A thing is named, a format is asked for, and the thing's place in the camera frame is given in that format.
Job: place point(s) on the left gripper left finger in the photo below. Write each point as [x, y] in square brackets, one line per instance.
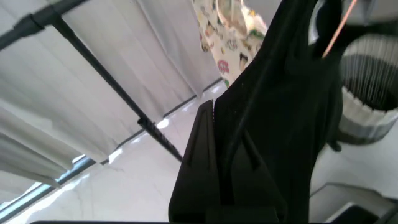
[194, 174]

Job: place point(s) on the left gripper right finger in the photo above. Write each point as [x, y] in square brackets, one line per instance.
[258, 189]

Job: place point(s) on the black garment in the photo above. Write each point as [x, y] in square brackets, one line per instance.
[286, 102]

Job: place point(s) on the cream printed garment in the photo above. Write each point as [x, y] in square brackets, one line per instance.
[230, 62]

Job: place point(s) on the pink clothes hanger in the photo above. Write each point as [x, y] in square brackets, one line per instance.
[339, 28]

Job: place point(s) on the white laundry basket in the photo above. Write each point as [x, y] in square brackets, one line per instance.
[367, 124]

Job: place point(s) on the black clothes rack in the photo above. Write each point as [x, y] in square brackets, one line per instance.
[93, 63]

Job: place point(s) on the white curtain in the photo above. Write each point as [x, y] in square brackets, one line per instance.
[93, 102]
[25, 161]

